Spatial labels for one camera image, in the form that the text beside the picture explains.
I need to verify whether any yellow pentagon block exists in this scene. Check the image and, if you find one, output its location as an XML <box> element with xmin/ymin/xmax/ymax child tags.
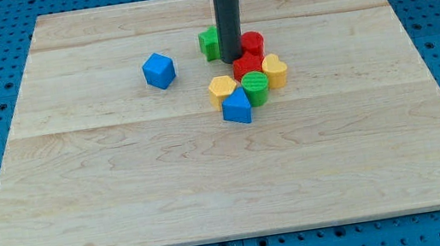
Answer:
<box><xmin>208</xmin><ymin>75</ymin><xmax>238</xmax><ymax>111</ymax></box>

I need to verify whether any green circle block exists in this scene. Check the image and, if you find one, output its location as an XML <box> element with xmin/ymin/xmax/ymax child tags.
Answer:
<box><xmin>241</xmin><ymin>71</ymin><xmax>269</xmax><ymax>107</ymax></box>

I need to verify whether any wooden board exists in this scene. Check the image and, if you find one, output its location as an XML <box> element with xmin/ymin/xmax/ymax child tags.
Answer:
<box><xmin>0</xmin><ymin>0</ymin><xmax>440</xmax><ymax>246</ymax></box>

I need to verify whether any blue triangle block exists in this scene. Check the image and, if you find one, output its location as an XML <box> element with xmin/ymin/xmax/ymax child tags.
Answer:
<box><xmin>222</xmin><ymin>87</ymin><xmax>252</xmax><ymax>124</ymax></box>

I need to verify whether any red star block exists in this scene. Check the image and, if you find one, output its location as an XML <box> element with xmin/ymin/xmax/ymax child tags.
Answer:
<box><xmin>232</xmin><ymin>52</ymin><xmax>262</xmax><ymax>82</ymax></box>

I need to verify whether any yellow heart block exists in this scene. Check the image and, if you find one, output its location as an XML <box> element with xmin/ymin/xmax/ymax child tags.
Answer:
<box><xmin>261</xmin><ymin>54</ymin><xmax>288</xmax><ymax>89</ymax></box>

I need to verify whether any blue cube block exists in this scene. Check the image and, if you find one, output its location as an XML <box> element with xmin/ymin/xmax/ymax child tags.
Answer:
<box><xmin>142</xmin><ymin>53</ymin><xmax>176</xmax><ymax>90</ymax></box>

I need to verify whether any green star block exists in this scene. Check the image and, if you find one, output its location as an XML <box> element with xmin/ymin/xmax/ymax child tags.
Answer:
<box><xmin>197</xmin><ymin>26</ymin><xmax>220</xmax><ymax>62</ymax></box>

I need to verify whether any red cylinder block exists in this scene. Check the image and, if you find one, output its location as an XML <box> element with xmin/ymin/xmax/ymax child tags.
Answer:
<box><xmin>240</xmin><ymin>31</ymin><xmax>265</xmax><ymax>58</ymax></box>

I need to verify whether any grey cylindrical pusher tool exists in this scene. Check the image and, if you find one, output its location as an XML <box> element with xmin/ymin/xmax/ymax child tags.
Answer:
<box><xmin>213</xmin><ymin>0</ymin><xmax>243</xmax><ymax>64</ymax></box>

